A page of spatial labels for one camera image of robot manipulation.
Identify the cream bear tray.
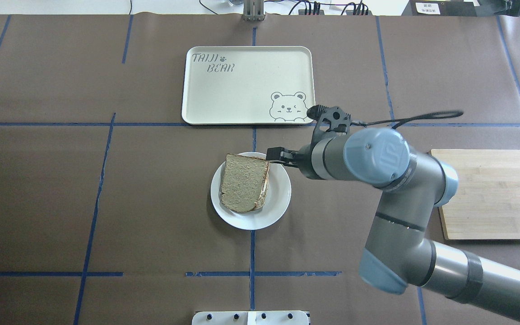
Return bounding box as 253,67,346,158
181,46,316,125

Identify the black box with label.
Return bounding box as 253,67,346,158
401,0,477,17

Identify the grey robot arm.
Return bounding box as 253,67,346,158
266,128,520,322

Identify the bread slice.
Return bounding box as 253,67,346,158
220,154,263,213
253,157,270,210

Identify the aluminium frame post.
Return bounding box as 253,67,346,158
243,0,266,21

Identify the white round plate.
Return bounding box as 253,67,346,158
210,152,292,230

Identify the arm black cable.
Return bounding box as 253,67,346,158
350,110,464,129

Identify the white pole base plate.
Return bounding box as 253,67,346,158
191,310,311,325

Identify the black power strip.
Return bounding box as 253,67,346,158
288,0,373,16

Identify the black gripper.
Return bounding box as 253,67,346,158
267,147,311,168

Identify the wooden cutting board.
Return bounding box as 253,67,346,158
431,149,520,240

